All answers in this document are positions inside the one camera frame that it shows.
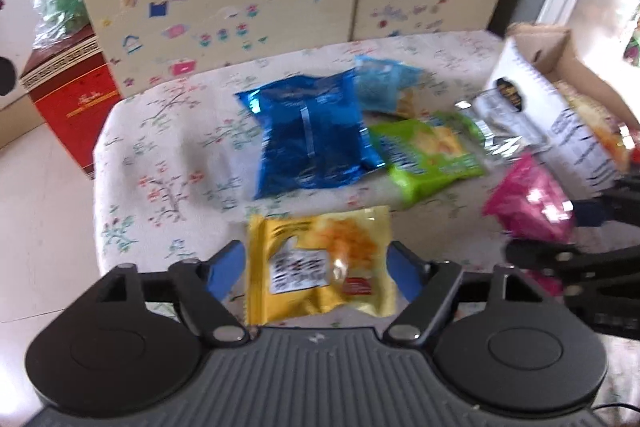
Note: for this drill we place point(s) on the green cracker snack packet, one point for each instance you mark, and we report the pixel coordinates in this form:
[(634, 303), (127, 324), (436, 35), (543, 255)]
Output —
[(423, 159)]

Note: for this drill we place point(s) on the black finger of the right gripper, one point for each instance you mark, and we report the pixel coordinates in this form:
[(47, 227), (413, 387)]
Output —
[(571, 266)]

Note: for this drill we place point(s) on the cardboard milk box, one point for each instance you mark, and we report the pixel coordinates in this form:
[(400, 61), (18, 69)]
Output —
[(565, 121)]

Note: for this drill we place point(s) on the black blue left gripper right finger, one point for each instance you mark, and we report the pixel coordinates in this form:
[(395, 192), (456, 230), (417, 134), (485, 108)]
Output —
[(430, 289)]

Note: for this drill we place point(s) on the red gift box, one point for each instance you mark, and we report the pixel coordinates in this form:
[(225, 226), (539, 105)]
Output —
[(71, 85)]

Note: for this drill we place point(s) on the light blue cracker packet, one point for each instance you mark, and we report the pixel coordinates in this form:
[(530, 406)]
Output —
[(386, 86)]

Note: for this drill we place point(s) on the pink snack packet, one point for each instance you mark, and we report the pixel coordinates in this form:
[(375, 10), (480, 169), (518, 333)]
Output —
[(529, 204)]

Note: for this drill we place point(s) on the cream bread snack packet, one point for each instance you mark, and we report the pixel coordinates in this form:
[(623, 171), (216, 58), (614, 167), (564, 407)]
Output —
[(621, 142)]

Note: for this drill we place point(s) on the silver foil snack packet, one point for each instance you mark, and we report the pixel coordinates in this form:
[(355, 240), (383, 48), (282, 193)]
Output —
[(497, 128)]

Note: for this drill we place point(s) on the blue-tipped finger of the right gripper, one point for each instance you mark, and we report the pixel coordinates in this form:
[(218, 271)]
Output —
[(589, 212)]

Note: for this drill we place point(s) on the yellow waffle snack packet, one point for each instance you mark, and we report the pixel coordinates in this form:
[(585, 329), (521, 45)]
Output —
[(296, 267)]

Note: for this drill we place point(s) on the floral tablecloth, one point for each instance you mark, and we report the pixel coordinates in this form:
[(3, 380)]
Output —
[(176, 165)]

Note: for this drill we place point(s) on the dark blue foil snack packet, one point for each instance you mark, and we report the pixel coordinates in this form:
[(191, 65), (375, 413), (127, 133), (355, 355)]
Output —
[(313, 134)]

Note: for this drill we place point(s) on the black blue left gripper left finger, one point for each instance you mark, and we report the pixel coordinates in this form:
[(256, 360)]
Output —
[(200, 286)]

